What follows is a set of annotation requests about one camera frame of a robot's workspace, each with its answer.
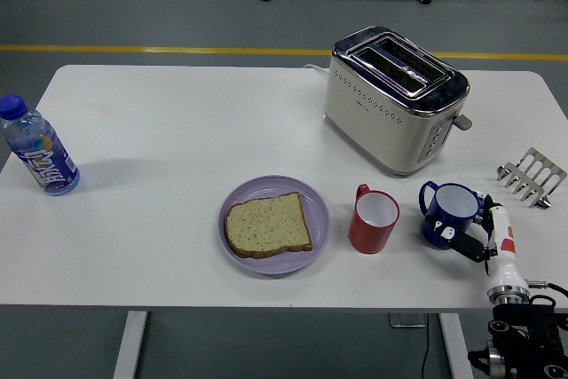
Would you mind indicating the robot right hand white shell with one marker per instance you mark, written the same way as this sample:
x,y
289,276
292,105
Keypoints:
x,y
503,268

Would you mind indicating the blue enamel mug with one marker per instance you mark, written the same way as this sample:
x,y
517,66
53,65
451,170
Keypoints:
x,y
432,237

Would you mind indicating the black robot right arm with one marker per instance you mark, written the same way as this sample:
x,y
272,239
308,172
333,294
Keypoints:
x,y
528,330

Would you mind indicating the slice of toast bread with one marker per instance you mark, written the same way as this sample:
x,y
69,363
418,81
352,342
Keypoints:
x,y
266,226

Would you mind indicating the white table leg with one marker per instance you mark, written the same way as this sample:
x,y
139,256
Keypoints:
x,y
131,343
457,348

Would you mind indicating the steel toast rack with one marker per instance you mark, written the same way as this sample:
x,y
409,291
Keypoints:
x,y
532,175

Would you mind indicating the grey floor socket box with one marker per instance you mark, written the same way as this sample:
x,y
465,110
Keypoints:
x,y
406,320

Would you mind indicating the red enamel mug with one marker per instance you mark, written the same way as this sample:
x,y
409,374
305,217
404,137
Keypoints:
x,y
368,237

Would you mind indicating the purple round plate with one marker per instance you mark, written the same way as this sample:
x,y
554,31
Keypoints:
x,y
319,219

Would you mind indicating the cream and chrome toaster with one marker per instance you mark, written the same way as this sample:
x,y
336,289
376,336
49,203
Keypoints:
x,y
377,121

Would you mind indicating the blue-capped drink bottle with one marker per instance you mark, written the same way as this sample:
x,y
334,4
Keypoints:
x,y
44,161

